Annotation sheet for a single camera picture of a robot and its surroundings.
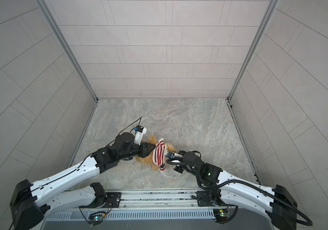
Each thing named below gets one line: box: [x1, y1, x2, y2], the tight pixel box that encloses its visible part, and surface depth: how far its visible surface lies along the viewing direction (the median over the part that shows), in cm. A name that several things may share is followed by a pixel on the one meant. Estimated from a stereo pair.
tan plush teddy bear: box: [165, 142, 176, 153], surface depth 74 cm
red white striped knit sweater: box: [152, 138, 167, 172], surface depth 73 cm
